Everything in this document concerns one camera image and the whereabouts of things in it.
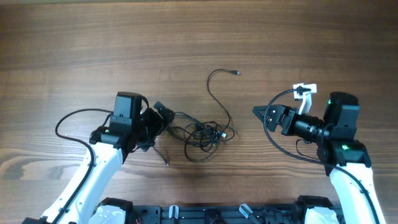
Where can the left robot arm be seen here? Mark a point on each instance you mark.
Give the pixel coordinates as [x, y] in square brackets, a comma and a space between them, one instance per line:
[132, 125]

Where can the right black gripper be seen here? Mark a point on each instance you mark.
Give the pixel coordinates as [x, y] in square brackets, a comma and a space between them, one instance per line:
[286, 120]

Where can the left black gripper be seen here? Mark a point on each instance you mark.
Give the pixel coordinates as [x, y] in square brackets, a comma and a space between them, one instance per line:
[156, 121]

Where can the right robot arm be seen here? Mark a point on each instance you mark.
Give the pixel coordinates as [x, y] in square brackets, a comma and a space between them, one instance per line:
[346, 160]

